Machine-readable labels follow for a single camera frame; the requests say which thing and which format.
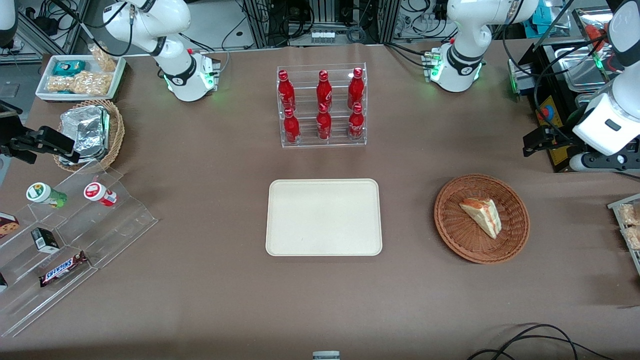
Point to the cream rectangular plastic tray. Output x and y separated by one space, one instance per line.
323 217

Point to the red cola bottle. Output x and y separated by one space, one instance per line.
291 127
323 125
324 92
355 90
356 124
285 92

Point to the flat brown wicker basket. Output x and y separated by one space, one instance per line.
465 235

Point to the small clear snack bag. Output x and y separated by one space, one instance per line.
104 59

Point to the deep tan wicker basket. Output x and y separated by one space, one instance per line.
118 132

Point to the red emergency stop button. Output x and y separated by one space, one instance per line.
547 111

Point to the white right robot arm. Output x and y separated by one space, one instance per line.
180 75

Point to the brown cookie box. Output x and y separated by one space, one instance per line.
7 225

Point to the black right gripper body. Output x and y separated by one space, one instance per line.
11 131

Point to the triangular sandwich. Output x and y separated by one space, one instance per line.
484 214

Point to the clear acrylic step shelf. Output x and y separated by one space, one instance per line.
115 225

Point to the small dark packet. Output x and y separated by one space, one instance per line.
2 282

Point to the red lidded cup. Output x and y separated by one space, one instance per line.
97 192

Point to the large clear peanut bag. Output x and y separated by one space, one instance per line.
80 84

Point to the clear acrylic snack rack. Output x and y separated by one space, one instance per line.
616 204

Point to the stainless steel pan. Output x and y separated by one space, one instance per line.
582 67

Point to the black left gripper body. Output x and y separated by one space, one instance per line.
561 138

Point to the teal cardboard box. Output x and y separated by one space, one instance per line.
547 15

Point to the grey device edge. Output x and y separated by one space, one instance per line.
326 355

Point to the clear acrylic bottle rack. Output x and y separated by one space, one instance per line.
322 107

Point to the clear bag of crackers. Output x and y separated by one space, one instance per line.
633 238
631 215

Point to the small black carton box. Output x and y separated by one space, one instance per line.
46 241

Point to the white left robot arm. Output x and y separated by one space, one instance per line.
462 60

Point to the white rectangular snack tray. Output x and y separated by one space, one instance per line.
42 90

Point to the white power strip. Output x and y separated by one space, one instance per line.
323 36

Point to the teal snack packet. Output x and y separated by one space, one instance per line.
68 67

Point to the brown Snickers bar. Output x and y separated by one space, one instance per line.
62 270

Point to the green lidded cup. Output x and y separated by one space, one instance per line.
42 194

